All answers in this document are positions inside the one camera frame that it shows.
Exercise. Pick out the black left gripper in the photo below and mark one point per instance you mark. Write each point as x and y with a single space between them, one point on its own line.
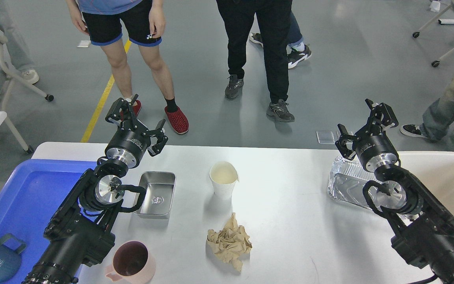
129 144

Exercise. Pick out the white paper scrap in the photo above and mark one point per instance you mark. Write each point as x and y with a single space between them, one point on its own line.
84 44

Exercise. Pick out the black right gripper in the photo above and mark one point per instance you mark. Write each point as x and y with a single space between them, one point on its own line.
371 144

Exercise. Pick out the person in dark jeans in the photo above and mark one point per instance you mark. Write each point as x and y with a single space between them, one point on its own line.
299 50

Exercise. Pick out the white chair base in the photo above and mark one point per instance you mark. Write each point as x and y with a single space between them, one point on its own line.
436 36

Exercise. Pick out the white paper cup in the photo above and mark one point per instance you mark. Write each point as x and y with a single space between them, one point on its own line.
223 176

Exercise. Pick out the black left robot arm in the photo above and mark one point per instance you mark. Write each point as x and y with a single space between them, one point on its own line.
79 232

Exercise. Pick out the pink mug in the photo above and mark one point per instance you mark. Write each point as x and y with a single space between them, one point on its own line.
132 262

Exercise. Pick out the person in black shorts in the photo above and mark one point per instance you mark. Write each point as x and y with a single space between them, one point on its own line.
145 22

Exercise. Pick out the person in grey trousers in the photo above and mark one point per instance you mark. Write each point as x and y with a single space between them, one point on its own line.
16 46

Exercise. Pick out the crumpled brown paper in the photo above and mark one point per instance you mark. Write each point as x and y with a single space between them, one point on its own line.
230 243

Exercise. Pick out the stainless steel rectangular tray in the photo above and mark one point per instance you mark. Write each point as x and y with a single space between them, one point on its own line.
159 195

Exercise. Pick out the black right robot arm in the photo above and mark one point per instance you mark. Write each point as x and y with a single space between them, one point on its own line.
423 227

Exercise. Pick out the blue plastic tray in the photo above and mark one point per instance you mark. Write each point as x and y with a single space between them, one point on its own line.
32 194

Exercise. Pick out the aluminium foil tray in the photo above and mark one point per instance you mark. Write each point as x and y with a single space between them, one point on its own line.
347 179

